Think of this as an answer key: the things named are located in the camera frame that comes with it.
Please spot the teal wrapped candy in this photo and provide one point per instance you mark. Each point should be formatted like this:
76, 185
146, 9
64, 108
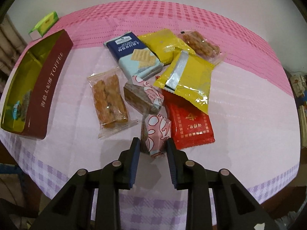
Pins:
16, 111

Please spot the blue cracker packet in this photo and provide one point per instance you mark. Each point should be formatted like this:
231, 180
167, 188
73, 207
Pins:
124, 48

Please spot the maroon tin box gold inside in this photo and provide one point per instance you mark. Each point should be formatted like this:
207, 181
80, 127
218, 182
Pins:
48, 88

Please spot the red snack packet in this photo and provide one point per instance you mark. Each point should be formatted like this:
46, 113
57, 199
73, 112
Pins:
191, 124

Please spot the pink white cake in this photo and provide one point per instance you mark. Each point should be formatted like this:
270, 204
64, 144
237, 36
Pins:
144, 93
156, 131

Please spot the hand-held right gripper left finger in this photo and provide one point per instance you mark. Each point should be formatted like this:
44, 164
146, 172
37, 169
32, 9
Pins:
134, 163

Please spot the brown wrapped snack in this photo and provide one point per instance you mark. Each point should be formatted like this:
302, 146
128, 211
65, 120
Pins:
28, 105

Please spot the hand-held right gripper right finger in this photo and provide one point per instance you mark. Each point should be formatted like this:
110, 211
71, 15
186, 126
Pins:
171, 165

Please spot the small yellow snack packet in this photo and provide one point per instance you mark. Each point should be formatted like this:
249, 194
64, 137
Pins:
160, 43

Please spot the clear packet of orange pastry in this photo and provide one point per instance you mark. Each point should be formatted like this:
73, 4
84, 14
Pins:
108, 98

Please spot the clear packet of fried twists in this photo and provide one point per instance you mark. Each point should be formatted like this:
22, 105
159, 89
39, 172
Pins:
201, 44

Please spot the beige patterned curtain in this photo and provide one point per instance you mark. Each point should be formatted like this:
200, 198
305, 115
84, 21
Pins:
9, 43

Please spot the green tissue box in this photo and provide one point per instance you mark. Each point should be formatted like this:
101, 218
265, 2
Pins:
45, 22

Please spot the yellow snack packet silver seam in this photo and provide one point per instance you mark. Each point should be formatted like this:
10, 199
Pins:
191, 76

